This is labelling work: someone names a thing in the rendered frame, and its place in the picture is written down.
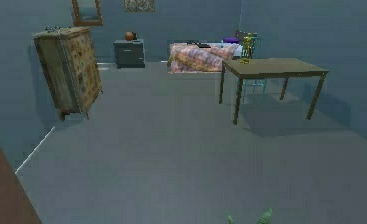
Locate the patterned wooden chest of drawers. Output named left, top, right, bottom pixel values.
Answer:
left=32, top=26, right=103, bottom=121

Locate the green house plant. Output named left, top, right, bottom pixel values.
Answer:
left=226, top=207, right=274, bottom=224

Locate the bed with pink patterned blanket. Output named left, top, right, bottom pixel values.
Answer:
left=167, top=39, right=244, bottom=75

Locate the black flat object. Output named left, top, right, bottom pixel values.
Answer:
left=186, top=40, right=212, bottom=49

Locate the teal chair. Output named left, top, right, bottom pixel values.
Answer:
left=235, top=29, right=268, bottom=104

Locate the dark grey nightstand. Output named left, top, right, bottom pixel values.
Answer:
left=113, top=39, right=146, bottom=69

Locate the golden statuette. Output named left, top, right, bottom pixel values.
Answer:
left=239, top=32, right=254, bottom=65

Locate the brown wooden table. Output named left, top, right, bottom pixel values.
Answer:
left=218, top=57, right=329, bottom=126

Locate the brown framed mirror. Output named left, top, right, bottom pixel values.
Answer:
left=71, top=0, right=104, bottom=27

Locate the small dark object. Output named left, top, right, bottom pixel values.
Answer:
left=44, top=25, right=72, bottom=33

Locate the brown room door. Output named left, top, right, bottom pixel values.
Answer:
left=0, top=131, right=43, bottom=224

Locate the patterned wall picture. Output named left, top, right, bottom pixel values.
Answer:
left=123, top=0, right=156, bottom=13

